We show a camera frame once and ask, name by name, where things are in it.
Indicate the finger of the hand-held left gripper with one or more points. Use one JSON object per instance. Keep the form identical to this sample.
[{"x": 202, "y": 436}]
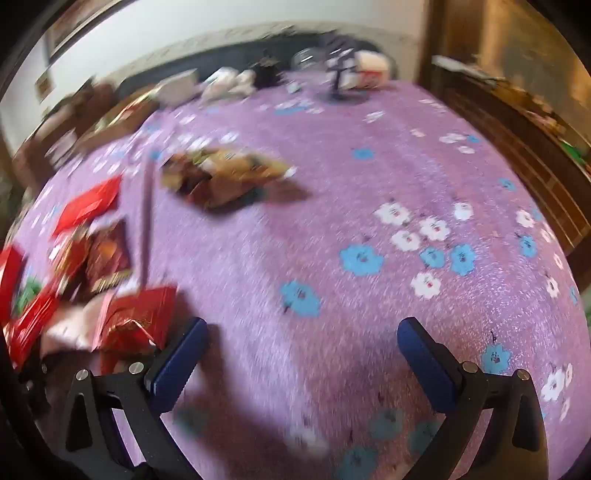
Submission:
[{"x": 34, "y": 387}]

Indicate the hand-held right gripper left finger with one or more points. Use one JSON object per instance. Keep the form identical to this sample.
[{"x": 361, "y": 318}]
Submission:
[{"x": 178, "y": 364}]

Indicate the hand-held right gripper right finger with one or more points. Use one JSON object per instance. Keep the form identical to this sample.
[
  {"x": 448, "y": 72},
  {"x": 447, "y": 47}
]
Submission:
[{"x": 427, "y": 364}]

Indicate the red gold-print snack packet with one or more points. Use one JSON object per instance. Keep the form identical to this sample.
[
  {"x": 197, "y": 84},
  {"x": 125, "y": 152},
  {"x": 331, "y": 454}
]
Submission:
[{"x": 136, "y": 316}]

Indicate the pink bear snack packet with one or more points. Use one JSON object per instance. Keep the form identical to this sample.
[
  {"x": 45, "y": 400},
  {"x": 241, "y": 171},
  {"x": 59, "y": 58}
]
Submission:
[{"x": 69, "y": 330}]

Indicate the long red snack packet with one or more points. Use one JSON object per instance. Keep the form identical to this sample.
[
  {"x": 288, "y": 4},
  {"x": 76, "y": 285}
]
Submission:
[{"x": 30, "y": 323}]

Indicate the green snack packet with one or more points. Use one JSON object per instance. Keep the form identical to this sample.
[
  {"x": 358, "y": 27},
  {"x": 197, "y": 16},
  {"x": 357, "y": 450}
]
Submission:
[{"x": 27, "y": 293}]

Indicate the dark red gold packet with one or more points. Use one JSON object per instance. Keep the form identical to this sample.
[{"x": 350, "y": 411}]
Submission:
[{"x": 108, "y": 263}]

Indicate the small red snack packet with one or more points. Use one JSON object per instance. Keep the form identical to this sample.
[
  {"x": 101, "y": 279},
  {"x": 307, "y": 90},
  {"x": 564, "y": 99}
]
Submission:
[{"x": 69, "y": 258}]

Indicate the purple floral tablecloth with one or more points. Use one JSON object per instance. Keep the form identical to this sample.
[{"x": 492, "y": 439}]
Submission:
[{"x": 323, "y": 230}]

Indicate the flat red packet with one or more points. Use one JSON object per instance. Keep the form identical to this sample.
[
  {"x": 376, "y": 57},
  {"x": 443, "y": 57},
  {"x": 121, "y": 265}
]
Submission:
[{"x": 87, "y": 203}]

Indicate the dark brown snack packet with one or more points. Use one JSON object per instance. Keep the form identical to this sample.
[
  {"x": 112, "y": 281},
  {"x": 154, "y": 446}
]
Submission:
[{"x": 184, "y": 175}]

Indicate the gold brown snack packet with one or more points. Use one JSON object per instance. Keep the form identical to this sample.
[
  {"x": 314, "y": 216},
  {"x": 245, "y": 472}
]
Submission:
[{"x": 244, "y": 168}]

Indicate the cardboard box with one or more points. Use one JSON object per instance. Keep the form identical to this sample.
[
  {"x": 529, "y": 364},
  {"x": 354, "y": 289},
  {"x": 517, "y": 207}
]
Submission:
[{"x": 120, "y": 124}]

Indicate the brown armchair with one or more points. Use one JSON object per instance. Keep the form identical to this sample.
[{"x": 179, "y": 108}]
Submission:
[{"x": 34, "y": 138}]

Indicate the black leather sofa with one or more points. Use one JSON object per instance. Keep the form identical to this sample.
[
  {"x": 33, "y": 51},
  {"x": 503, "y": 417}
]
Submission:
[{"x": 138, "y": 82}]

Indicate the wooden side cabinet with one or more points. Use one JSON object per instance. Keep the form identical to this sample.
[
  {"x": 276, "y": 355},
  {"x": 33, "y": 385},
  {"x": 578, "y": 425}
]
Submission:
[{"x": 517, "y": 92}]

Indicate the grey flat object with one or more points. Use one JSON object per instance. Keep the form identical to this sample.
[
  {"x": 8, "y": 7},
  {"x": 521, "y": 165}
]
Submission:
[{"x": 461, "y": 69}]

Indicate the white red carton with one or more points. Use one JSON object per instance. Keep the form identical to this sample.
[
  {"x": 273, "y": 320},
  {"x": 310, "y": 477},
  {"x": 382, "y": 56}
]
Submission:
[{"x": 374, "y": 69}]

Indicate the black phone stand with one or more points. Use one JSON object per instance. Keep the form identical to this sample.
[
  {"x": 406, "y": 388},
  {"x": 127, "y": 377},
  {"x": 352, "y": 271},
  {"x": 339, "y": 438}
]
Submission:
[{"x": 341, "y": 76}]

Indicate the dark small object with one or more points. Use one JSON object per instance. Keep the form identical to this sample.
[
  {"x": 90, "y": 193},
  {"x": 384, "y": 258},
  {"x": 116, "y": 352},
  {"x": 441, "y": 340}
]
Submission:
[{"x": 267, "y": 69}]

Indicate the clear glass jar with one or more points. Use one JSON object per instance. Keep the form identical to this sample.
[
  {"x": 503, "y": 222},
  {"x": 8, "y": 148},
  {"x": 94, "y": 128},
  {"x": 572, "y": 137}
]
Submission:
[{"x": 307, "y": 57}]

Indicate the yellow wall plaque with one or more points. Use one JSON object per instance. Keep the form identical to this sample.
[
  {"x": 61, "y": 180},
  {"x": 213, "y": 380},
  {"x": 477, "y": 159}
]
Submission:
[{"x": 44, "y": 85}]

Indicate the framed wall painting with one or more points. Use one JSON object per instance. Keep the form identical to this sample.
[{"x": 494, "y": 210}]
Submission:
[{"x": 69, "y": 25}]

